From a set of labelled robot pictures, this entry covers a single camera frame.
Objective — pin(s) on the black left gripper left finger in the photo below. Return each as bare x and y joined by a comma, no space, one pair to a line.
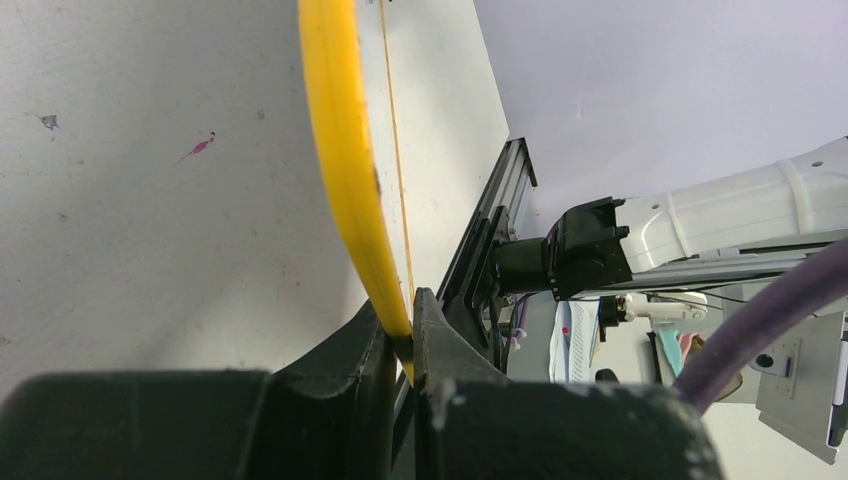
328,415

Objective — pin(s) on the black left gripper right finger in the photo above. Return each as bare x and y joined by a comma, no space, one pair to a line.
586,431

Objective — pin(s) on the yellow framed whiteboard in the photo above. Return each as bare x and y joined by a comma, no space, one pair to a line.
336,96

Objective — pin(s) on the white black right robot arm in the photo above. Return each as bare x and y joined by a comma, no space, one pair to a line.
620,242

